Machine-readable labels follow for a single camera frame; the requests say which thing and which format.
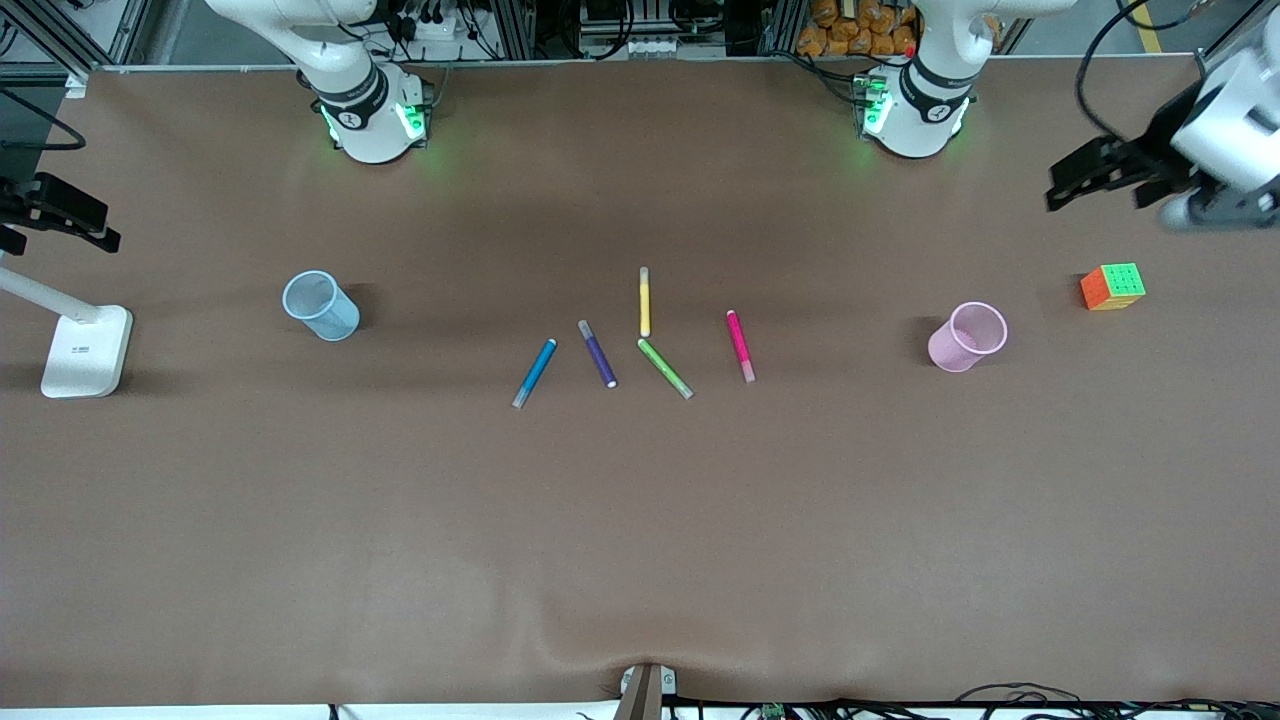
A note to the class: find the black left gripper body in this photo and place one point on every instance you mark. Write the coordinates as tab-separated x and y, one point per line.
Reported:
1160	135

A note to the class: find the brown table cover mat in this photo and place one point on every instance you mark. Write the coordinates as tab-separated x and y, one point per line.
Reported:
640	520

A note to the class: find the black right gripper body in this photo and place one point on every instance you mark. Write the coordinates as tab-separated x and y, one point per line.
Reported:
22	203

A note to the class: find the pink marker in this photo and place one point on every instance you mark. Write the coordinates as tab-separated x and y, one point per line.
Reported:
740	345

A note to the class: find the white power strip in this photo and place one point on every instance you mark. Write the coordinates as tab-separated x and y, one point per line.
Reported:
450	30

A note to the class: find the purple marker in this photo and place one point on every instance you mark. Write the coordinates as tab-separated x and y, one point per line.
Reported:
598	355

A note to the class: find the blue mesh cup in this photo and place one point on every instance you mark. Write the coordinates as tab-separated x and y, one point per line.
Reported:
325	310

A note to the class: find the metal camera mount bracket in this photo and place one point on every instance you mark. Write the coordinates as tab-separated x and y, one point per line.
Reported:
642	695

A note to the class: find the colourful puzzle cube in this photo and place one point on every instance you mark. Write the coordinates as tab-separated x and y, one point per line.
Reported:
1112	288

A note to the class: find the pink mesh cup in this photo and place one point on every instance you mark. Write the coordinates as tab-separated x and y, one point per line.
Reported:
962	340

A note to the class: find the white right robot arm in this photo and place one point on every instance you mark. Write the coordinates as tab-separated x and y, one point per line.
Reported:
370	130

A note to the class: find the yellow marker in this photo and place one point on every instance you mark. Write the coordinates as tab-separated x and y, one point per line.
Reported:
645	305

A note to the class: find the white terminal block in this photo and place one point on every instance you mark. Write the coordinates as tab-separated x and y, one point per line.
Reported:
652	46

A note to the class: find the aluminium frame profile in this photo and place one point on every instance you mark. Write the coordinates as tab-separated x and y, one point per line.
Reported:
60	30

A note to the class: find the blue marker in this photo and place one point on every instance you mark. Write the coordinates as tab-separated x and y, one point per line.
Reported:
535	372

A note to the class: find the orange snack bag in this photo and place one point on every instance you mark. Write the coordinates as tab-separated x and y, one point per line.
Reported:
860	30

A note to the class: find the green marker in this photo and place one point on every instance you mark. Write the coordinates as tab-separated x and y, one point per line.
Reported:
664	368

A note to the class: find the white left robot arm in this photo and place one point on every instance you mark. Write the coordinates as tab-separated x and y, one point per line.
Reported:
930	125

